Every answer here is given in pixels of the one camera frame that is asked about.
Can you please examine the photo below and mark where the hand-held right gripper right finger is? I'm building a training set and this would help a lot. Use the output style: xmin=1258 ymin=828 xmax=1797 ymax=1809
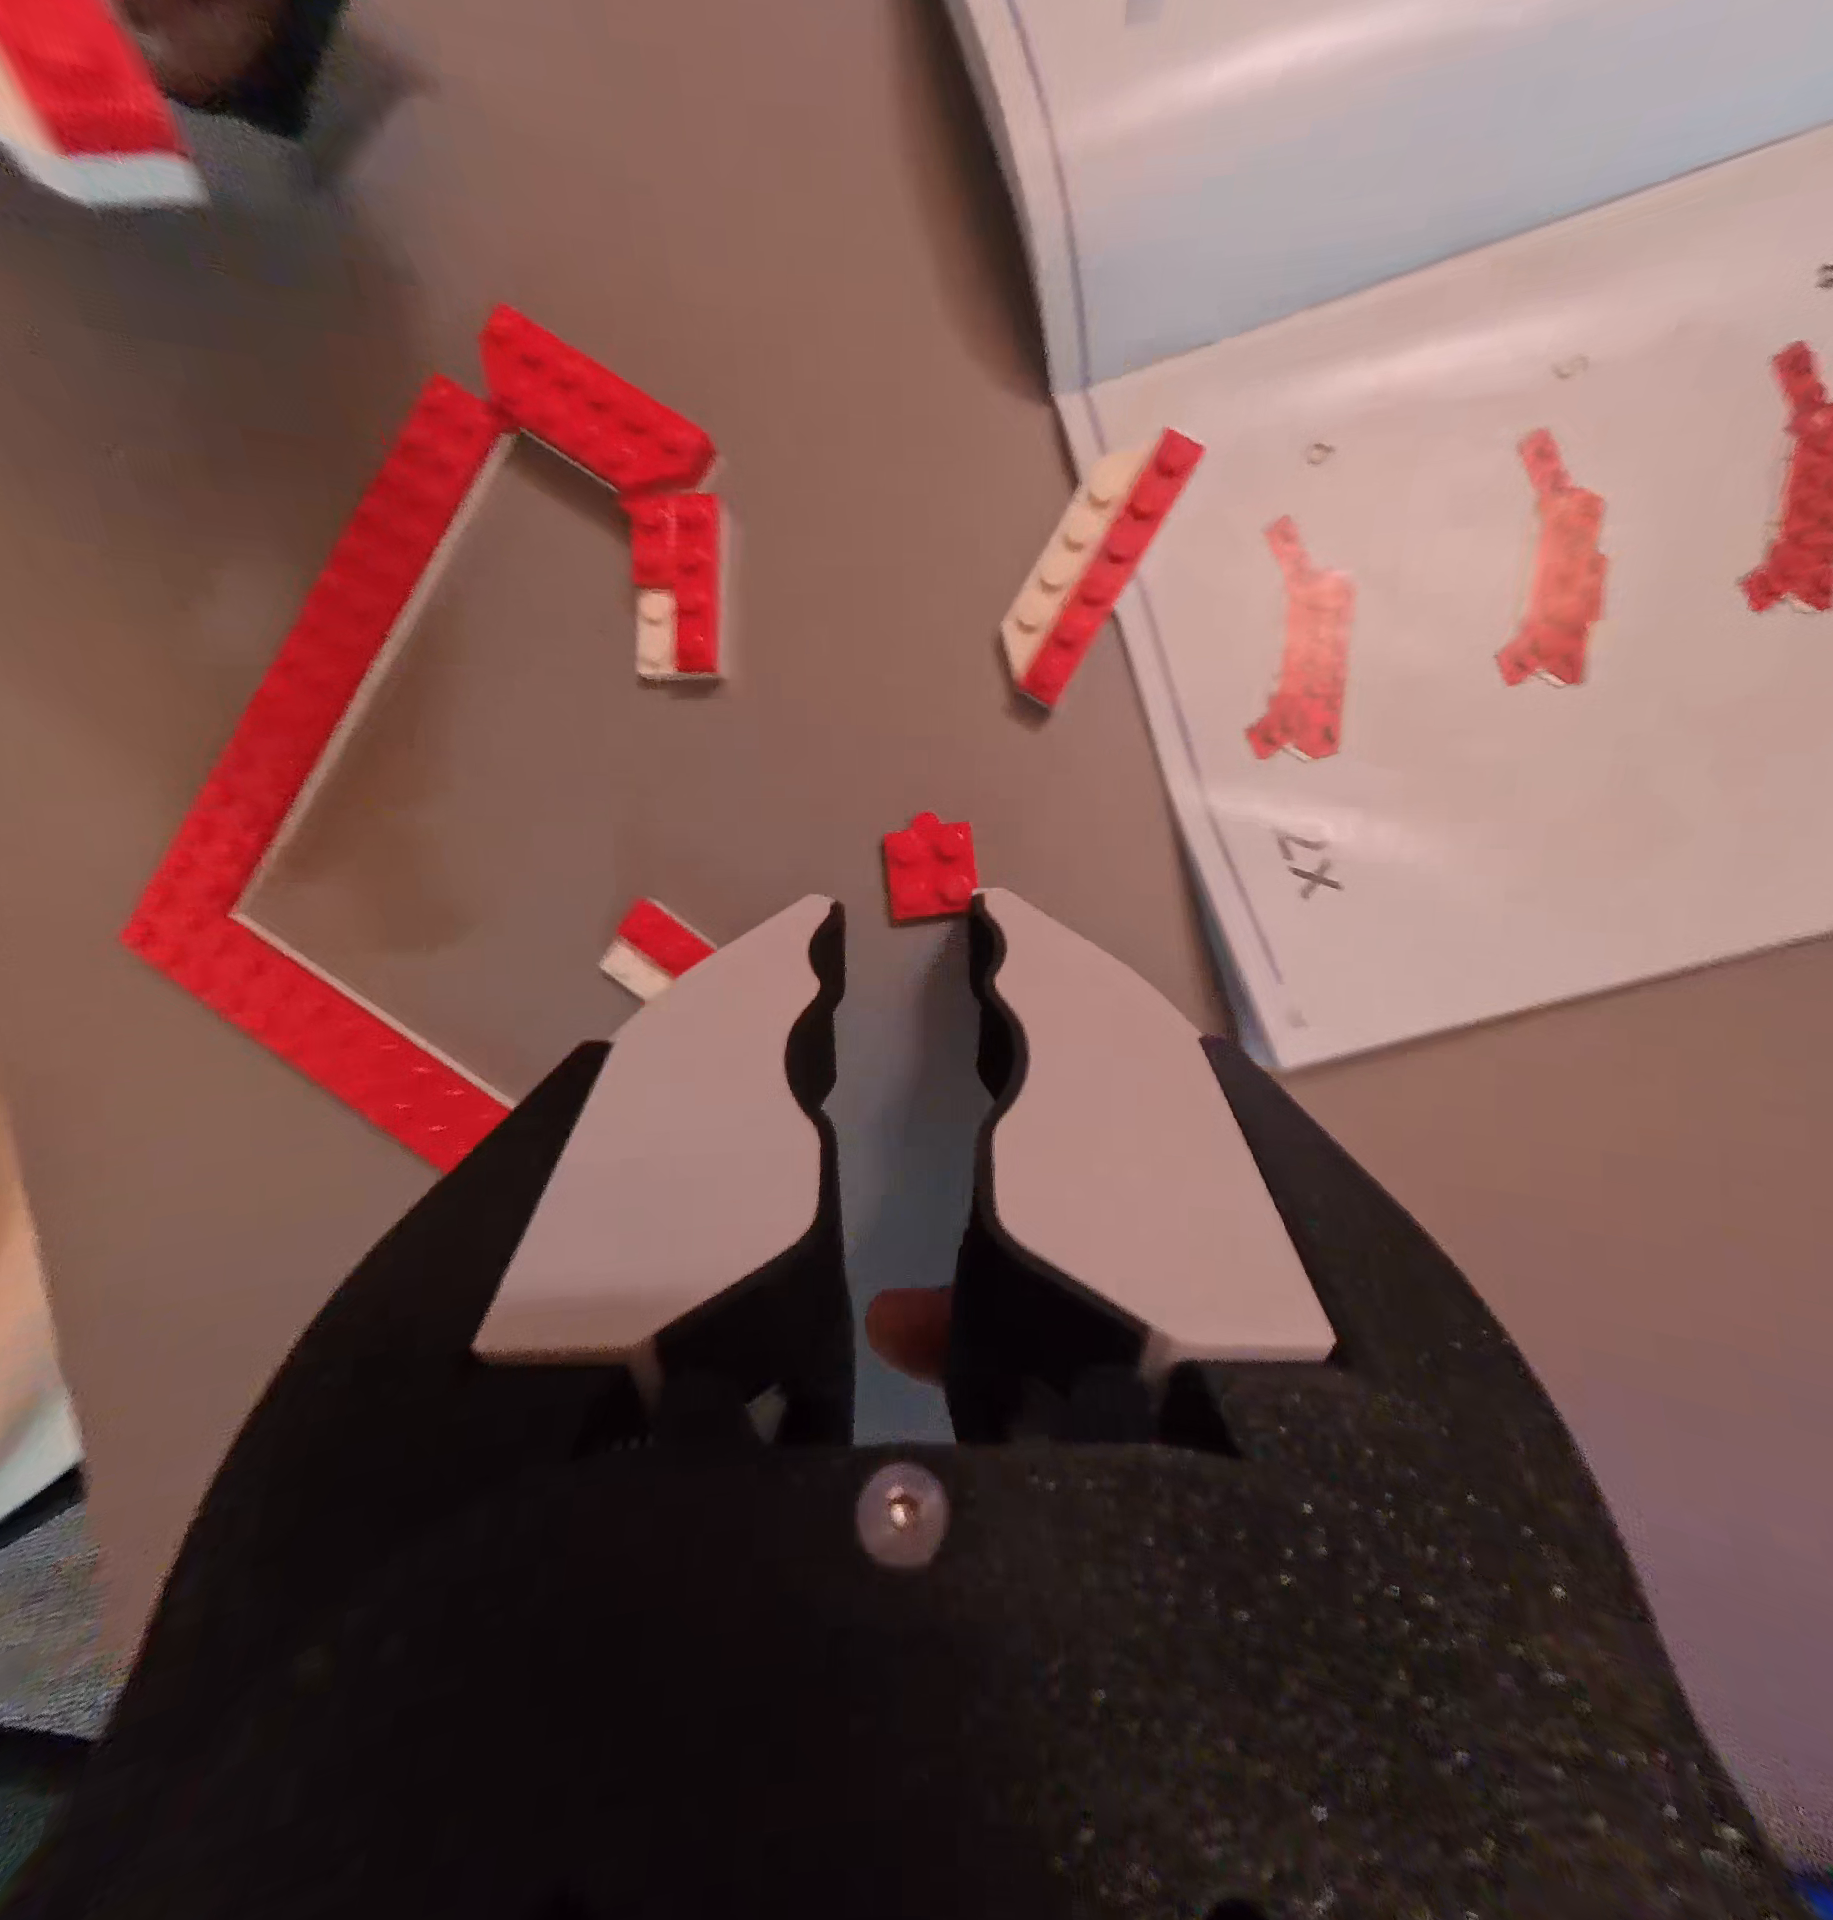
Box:
xmin=955 ymin=886 xmax=1343 ymax=1369

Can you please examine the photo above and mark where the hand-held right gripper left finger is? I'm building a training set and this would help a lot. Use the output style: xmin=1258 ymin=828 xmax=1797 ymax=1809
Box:
xmin=470 ymin=892 xmax=849 ymax=1368

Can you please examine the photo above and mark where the small square red brick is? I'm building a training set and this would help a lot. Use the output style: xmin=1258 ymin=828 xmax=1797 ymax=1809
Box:
xmin=884 ymin=813 xmax=982 ymax=924

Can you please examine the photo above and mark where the red and white brick strip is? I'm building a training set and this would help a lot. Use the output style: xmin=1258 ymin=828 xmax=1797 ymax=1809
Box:
xmin=0 ymin=0 xmax=209 ymax=207
xmin=1002 ymin=431 xmax=1207 ymax=710

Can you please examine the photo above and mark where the small red and white brick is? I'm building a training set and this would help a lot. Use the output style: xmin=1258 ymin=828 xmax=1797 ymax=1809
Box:
xmin=600 ymin=898 xmax=718 ymax=999

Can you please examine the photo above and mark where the open instruction booklet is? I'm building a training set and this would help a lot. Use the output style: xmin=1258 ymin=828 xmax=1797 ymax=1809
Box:
xmin=946 ymin=0 xmax=1833 ymax=1069

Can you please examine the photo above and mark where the large red brick frame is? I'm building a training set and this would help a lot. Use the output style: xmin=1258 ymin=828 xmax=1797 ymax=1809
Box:
xmin=121 ymin=305 xmax=726 ymax=1173

